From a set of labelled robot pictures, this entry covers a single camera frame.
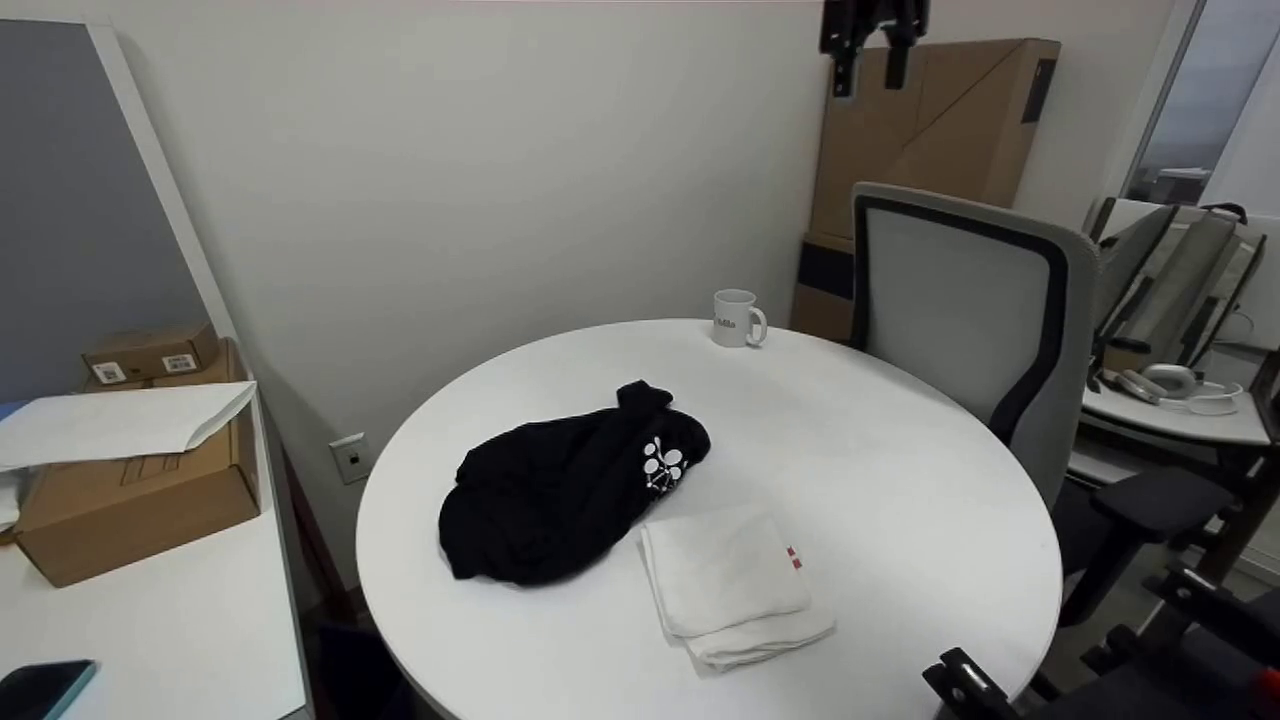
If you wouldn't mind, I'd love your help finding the grey folded chair with straps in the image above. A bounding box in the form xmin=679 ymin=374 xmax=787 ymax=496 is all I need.
xmin=1085 ymin=192 xmax=1270 ymax=381

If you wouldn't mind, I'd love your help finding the large flat cardboard box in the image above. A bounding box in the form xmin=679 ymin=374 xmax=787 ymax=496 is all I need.
xmin=787 ymin=37 xmax=1063 ymax=346

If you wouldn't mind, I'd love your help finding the grey mesh office chair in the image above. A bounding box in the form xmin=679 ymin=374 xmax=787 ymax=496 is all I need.
xmin=848 ymin=175 xmax=1103 ymax=511

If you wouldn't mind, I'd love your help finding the stack of white papers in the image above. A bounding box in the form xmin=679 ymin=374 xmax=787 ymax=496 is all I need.
xmin=1077 ymin=359 xmax=1276 ymax=453

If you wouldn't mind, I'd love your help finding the white folded towel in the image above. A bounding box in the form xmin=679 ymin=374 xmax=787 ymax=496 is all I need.
xmin=632 ymin=502 xmax=838 ymax=678

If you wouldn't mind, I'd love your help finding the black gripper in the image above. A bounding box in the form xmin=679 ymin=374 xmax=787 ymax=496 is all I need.
xmin=817 ymin=0 xmax=934 ymax=101

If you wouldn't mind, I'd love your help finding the grey desk divider panel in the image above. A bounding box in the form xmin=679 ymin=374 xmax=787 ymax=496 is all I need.
xmin=0 ymin=15 xmax=239 ymax=405

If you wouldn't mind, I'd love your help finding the black t-shirt with white print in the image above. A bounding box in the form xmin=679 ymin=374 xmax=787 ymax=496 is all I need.
xmin=437 ymin=375 xmax=715 ymax=593

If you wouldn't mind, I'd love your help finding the white paper sheet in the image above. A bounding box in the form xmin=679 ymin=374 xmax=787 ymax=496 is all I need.
xmin=0 ymin=381 xmax=261 ymax=477

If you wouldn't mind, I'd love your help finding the black smartphone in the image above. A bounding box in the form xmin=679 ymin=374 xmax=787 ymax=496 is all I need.
xmin=0 ymin=656 xmax=104 ymax=720

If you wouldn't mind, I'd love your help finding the small labelled cardboard box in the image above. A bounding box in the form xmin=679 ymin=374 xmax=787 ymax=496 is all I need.
xmin=74 ymin=319 xmax=246 ymax=393

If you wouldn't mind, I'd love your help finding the open brown cardboard box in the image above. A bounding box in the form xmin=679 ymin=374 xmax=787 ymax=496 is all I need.
xmin=9 ymin=407 xmax=262 ymax=593

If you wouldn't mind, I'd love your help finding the white wall outlet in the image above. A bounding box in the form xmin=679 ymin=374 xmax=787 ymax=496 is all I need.
xmin=326 ymin=427 xmax=373 ymax=487

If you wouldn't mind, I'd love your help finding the black chair seat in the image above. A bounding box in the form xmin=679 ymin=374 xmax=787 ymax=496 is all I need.
xmin=1085 ymin=460 xmax=1253 ymax=545

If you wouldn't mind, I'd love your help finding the white ceramic mug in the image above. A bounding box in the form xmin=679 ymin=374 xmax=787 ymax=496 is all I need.
xmin=708 ymin=286 xmax=771 ymax=351

